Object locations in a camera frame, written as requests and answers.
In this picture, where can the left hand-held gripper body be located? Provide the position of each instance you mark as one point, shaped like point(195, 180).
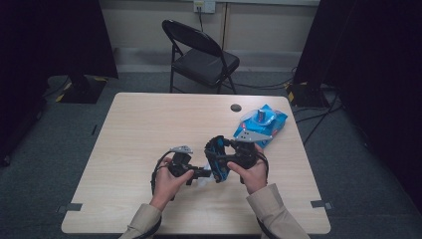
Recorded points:
point(180, 164)

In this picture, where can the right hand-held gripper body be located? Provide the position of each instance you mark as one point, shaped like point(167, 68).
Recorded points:
point(245, 156)

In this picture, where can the blue toy car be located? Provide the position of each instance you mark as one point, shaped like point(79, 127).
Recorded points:
point(215, 156)

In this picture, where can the blue wet wipes pack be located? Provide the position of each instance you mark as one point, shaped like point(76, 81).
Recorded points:
point(265, 122)

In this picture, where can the person's right hand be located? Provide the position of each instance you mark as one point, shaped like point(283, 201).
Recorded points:
point(255, 177)

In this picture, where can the person's left hand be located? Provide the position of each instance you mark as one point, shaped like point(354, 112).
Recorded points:
point(167, 189)

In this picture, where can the black round table grommet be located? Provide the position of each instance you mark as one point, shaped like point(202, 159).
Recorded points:
point(236, 108)

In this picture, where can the black folding chair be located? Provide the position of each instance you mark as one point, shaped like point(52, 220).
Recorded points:
point(205, 64)

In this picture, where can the black stand base yellow tape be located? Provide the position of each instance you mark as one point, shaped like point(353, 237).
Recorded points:
point(83, 91)
point(307, 96)

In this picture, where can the grey tape piece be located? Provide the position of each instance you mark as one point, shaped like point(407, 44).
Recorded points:
point(69, 207)
point(320, 204)

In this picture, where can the small black floor strip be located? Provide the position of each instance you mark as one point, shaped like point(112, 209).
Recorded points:
point(94, 129)

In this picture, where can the black curtain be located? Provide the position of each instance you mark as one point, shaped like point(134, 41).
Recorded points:
point(381, 66)
point(33, 49)

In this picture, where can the beige wall conduit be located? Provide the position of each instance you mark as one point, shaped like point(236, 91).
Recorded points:
point(225, 26)

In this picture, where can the white wall socket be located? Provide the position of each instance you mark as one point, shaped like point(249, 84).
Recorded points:
point(204, 5)

